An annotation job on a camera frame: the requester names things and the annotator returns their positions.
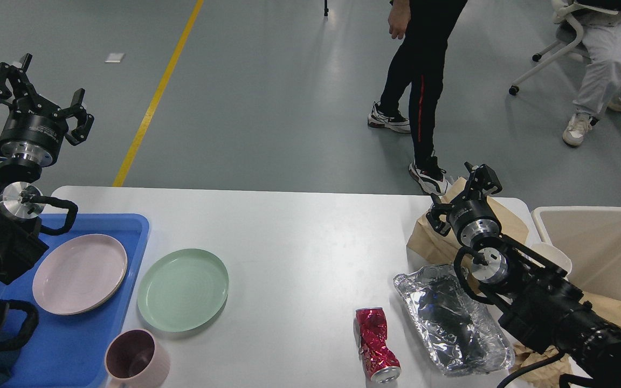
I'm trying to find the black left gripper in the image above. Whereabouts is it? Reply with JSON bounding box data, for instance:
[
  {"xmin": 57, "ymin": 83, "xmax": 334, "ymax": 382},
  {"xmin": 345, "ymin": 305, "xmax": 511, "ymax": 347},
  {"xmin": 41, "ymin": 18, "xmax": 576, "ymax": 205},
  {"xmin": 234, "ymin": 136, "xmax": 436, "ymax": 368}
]
[{"xmin": 0, "ymin": 53, "xmax": 94, "ymax": 167}]

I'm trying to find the brown paper in bin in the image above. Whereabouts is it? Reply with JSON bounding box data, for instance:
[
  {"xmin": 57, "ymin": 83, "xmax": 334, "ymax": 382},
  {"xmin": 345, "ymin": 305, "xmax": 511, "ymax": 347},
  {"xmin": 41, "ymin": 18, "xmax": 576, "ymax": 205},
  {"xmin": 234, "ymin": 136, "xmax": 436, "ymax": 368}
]
[{"xmin": 580, "ymin": 292, "xmax": 621, "ymax": 327}]

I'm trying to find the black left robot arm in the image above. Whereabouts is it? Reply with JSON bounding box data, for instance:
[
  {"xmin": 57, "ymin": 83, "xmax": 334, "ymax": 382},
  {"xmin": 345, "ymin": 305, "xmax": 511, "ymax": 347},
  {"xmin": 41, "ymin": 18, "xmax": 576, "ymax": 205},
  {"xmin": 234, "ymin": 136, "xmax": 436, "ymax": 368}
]
[{"xmin": 0, "ymin": 53, "xmax": 94, "ymax": 352}]

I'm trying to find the crushed red can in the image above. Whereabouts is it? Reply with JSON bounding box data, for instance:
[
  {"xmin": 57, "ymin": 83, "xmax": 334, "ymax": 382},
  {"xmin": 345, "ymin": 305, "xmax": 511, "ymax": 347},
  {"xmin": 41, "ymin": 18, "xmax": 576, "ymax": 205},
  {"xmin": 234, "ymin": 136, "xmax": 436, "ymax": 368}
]
[{"xmin": 355, "ymin": 307, "xmax": 402, "ymax": 384}]

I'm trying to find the crumpled brown paper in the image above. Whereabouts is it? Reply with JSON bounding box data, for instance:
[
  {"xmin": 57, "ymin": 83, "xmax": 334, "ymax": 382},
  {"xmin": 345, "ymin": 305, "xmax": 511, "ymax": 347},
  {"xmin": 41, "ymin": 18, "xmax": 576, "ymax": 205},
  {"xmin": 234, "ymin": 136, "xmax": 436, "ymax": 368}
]
[{"xmin": 510, "ymin": 345, "xmax": 574, "ymax": 388}]

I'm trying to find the white paper scrap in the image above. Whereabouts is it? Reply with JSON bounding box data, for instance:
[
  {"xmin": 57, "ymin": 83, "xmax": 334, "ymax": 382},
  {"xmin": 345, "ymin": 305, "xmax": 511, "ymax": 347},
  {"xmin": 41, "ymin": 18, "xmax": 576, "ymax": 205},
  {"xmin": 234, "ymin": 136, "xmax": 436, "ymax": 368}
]
[{"xmin": 105, "ymin": 52, "xmax": 125, "ymax": 64}]

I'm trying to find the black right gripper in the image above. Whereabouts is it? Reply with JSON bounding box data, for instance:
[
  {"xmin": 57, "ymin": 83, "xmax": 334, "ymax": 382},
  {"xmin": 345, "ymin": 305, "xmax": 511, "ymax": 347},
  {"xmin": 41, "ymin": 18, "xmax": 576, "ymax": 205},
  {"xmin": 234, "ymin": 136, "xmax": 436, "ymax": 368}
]
[{"xmin": 426, "ymin": 162, "xmax": 503, "ymax": 248}]

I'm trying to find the pink plate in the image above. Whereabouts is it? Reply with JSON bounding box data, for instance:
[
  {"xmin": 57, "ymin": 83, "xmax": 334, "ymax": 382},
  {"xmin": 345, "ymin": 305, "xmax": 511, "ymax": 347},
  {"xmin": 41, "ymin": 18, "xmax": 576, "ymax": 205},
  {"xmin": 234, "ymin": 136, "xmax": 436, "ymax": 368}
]
[{"xmin": 32, "ymin": 234, "xmax": 128, "ymax": 315}]

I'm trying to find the white paper cup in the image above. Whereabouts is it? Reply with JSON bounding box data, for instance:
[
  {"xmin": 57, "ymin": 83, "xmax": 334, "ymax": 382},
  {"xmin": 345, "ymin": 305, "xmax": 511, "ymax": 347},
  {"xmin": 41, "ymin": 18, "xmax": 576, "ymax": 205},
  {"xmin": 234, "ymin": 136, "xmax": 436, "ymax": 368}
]
[{"xmin": 530, "ymin": 241, "xmax": 572, "ymax": 275}]

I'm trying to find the pink mug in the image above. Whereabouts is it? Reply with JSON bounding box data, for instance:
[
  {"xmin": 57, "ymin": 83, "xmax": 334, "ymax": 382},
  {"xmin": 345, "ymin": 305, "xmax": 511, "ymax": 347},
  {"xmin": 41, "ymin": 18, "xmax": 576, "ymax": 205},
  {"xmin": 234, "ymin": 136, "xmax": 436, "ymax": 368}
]
[{"xmin": 104, "ymin": 329, "xmax": 171, "ymax": 387}]

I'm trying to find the aluminium foil tray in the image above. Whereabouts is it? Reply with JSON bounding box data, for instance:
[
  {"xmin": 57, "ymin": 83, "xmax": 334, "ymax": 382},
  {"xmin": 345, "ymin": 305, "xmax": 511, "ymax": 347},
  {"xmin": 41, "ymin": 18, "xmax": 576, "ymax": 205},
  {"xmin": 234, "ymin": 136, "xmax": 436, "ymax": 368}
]
[{"xmin": 394, "ymin": 264, "xmax": 515, "ymax": 377}]

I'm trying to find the brown paper bag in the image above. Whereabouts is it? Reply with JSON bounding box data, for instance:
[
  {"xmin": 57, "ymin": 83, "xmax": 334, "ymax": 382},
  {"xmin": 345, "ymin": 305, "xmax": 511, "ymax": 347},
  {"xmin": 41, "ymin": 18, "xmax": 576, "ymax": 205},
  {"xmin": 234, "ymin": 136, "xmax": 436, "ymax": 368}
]
[{"xmin": 406, "ymin": 197, "xmax": 533, "ymax": 265}]

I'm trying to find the person in black trousers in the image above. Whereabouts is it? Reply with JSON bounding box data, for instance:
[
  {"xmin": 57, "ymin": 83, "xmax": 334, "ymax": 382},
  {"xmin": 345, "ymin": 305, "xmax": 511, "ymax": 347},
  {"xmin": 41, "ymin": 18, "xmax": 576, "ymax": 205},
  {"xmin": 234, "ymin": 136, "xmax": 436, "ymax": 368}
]
[{"xmin": 367, "ymin": 1, "xmax": 467, "ymax": 196}]

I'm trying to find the green plate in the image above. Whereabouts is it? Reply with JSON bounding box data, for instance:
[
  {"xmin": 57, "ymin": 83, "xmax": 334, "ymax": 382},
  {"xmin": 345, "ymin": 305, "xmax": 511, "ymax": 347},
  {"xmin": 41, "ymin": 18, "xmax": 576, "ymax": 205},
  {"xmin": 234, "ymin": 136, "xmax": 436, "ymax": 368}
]
[{"xmin": 136, "ymin": 248, "xmax": 230, "ymax": 333}]

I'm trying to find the beige plastic bin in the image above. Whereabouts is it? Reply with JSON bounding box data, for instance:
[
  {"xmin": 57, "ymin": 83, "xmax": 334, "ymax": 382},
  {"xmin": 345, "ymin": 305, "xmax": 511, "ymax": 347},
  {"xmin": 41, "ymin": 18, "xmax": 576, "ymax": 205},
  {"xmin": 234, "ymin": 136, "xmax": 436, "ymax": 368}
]
[{"xmin": 532, "ymin": 206, "xmax": 621, "ymax": 300}]

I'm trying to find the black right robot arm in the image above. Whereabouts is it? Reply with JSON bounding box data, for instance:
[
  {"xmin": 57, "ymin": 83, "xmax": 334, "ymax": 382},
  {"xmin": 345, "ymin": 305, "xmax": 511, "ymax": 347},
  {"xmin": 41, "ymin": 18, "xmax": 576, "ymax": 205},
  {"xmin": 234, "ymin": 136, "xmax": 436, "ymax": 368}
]
[{"xmin": 426, "ymin": 162, "xmax": 621, "ymax": 387}]

